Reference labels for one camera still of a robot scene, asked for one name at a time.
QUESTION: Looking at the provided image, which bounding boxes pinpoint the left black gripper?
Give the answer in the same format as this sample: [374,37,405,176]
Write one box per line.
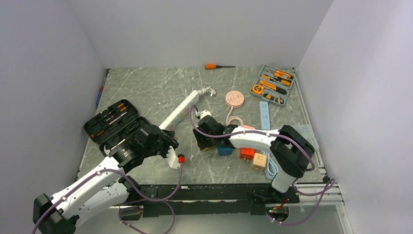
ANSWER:
[144,130,179,159]

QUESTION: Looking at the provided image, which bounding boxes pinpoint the pink cable with plug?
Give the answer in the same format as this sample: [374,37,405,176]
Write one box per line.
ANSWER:
[225,106,244,127]

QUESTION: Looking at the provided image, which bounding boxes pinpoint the white power strip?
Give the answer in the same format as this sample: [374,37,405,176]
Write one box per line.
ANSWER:
[159,86,216,131]

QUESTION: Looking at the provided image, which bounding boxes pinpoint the dark blue cube adapter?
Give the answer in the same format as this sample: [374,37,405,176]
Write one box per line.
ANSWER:
[217,146,233,156]

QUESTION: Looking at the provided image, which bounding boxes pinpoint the black tool case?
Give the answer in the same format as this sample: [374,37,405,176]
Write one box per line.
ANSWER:
[83,99,150,156]

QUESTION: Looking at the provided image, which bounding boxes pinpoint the red cube adapter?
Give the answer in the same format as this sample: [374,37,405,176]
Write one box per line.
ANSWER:
[239,148,255,160]

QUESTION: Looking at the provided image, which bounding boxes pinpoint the light blue power strip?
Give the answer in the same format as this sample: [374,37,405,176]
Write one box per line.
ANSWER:
[260,101,271,130]

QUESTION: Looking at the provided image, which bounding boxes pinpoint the tan wooden cube adapter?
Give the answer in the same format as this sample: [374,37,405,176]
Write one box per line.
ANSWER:
[251,153,267,171]

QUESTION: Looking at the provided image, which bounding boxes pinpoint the grey tool case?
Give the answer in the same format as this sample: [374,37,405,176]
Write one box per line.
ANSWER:
[250,64,296,107]

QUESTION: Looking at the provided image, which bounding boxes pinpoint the clear plastic screw box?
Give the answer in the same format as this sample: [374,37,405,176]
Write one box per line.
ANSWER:
[292,124,319,150]

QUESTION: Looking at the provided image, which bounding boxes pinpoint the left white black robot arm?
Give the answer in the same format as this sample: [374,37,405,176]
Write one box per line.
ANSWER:
[32,123,185,234]

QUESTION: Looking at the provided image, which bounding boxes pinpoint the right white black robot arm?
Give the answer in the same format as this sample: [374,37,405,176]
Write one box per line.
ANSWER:
[193,116,316,202]

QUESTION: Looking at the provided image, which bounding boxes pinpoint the yellow tape measure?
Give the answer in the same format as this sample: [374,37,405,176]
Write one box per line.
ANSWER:
[251,84,263,95]

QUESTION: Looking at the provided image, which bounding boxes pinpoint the blue red pen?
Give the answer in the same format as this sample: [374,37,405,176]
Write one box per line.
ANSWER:
[95,75,107,107]

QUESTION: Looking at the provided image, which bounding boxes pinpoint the black electrical tape roll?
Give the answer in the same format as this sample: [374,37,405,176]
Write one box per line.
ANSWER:
[274,97,284,105]

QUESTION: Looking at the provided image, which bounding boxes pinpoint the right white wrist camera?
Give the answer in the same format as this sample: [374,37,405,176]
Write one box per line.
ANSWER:
[195,110,211,119]

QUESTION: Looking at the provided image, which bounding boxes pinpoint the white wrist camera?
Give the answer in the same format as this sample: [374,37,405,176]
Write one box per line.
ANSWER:
[195,110,211,119]
[166,146,181,169]

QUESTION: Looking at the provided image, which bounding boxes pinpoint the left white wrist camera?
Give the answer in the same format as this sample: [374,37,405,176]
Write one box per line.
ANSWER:
[166,146,181,169]

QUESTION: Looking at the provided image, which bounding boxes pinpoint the orange handled screwdriver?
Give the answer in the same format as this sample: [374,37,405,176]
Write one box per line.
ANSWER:
[205,64,235,70]

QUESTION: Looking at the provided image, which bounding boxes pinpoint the black aluminium base frame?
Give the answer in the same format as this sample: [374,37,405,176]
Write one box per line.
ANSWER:
[58,183,345,217]

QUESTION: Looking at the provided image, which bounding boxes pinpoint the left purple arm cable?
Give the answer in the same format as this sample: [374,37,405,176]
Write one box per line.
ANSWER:
[30,155,186,234]

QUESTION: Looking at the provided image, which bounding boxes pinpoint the light blue coiled cable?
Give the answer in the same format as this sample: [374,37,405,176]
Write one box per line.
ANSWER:
[261,150,280,180]

